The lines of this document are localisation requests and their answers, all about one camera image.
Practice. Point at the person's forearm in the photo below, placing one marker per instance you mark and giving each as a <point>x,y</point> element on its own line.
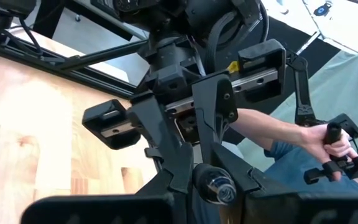
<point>266,127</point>

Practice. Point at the black ballpoint pen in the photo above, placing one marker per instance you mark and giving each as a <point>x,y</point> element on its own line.
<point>214,185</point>

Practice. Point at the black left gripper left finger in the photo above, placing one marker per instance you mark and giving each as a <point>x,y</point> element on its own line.
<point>104,211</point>

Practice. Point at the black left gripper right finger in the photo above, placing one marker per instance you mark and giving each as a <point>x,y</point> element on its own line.
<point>306,211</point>

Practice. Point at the person's hand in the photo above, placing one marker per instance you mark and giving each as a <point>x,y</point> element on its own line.
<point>319,146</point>

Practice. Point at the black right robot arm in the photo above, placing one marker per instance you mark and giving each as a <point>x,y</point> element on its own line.
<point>182,18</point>

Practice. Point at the person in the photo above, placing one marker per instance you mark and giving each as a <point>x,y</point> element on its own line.
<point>291,174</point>

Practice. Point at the small blue round device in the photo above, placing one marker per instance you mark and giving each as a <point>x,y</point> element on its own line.
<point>322,7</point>

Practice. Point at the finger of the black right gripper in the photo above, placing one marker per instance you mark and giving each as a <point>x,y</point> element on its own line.
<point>213,105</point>
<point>154,124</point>

